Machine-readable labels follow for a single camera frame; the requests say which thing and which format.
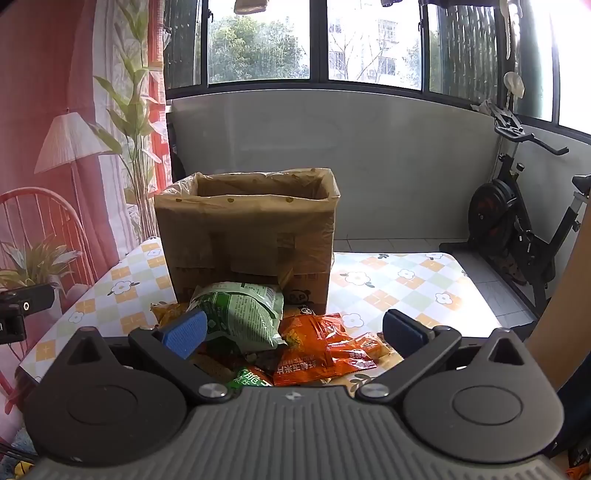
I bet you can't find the orange printed snack packet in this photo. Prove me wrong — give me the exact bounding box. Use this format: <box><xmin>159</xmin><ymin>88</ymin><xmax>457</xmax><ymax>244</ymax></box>
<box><xmin>272</xmin><ymin>339</ymin><xmax>378</xmax><ymax>387</ymax></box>

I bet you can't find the brown board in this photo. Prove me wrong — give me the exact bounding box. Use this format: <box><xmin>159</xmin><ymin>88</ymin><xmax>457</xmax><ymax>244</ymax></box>
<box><xmin>526</xmin><ymin>222</ymin><xmax>591</xmax><ymax>393</ymax></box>

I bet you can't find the cardboard box with plastic liner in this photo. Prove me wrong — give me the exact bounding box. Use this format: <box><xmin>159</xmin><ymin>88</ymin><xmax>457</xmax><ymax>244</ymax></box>
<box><xmin>154</xmin><ymin>168</ymin><xmax>341</xmax><ymax>315</ymax></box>

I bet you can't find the printed pink backdrop curtain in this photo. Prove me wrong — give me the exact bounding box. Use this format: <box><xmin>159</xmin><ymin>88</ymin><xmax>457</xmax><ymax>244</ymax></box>
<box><xmin>0</xmin><ymin>0</ymin><xmax>171</xmax><ymax>416</ymax></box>

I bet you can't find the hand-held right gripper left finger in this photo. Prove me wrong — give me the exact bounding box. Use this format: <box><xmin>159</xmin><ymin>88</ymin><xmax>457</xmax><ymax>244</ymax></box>
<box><xmin>64</xmin><ymin>308</ymin><xmax>234</xmax><ymax>404</ymax></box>

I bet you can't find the yellow orange snack packet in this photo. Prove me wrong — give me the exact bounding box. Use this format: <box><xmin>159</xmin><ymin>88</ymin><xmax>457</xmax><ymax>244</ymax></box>
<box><xmin>348</xmin><ymin>331</ymin><xmax>394</xmax><ymax>361</ymax></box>

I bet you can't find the black framed window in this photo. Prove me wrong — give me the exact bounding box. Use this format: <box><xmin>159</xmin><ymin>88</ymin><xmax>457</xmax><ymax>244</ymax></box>
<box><xmin>164</xmin><ymin>0</ymin><xmax>591</xmax><ymax>139</ymax></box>

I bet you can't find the orange crinkled snack bag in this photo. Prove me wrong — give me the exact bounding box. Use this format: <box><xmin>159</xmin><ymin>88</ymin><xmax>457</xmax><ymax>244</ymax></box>
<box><xmin>279</xmin><ymin>313</ymin><xmax>345</xmax><ymax>352</ymax></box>

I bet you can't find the black exercise bike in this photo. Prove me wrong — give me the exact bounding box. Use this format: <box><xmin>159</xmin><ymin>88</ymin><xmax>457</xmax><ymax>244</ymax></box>
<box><xmin>438</xmin><ymin>99</ymin><xmax>591</xmax><ymax>319</ymax></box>

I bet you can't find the green snack bag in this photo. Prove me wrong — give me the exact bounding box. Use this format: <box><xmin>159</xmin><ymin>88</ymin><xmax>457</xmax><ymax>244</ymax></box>
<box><xmin>186</xmin><ymin>281</ymin><xmax>288</xmax><ymax>356</ymax></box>

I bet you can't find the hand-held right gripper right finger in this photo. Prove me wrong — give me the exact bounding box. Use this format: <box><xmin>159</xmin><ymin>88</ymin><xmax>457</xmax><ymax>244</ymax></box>
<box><xmin>355</xmin><ymin>309</ymin><xmax>527</xmax><ymax>401</ymax></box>

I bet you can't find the small green snack packet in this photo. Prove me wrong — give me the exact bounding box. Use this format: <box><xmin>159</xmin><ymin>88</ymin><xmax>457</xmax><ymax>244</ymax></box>
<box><xmin>229</xmin><ymin>367</ymin><xmax>274</xmax><ymax>393</ymax></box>

